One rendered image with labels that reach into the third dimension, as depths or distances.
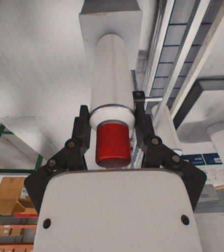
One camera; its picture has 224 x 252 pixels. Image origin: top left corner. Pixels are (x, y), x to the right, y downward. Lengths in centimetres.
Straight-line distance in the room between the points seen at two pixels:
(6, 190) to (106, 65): 197
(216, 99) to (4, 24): 59
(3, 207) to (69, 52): 183
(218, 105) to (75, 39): 47
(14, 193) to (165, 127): 184
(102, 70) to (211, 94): 39
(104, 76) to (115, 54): 5
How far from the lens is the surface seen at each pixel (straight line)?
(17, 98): 57
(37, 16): 38
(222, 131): 64
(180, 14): 33
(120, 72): 17
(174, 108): 44
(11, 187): 204
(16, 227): 793
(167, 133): 39
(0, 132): 245
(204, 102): 52
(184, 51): 26
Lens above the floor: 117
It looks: 34 degrees down
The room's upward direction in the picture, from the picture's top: 179 degrees clockwise
